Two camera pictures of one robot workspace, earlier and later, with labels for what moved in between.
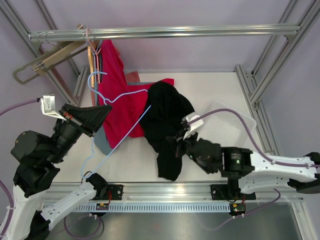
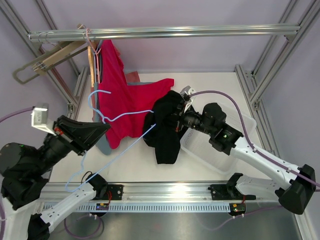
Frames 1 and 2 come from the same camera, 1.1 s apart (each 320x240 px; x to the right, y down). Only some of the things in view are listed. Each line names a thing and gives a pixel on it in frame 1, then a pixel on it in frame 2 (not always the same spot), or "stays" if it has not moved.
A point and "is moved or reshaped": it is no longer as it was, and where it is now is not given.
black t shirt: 165,110 is moved or reshaped
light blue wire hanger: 93,145 → 104,120
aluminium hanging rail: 217,30 stays
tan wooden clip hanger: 41,67 stays
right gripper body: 182,142 → 180,116
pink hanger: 96,52 stays
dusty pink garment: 132,77 stays
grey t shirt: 101,142 stays
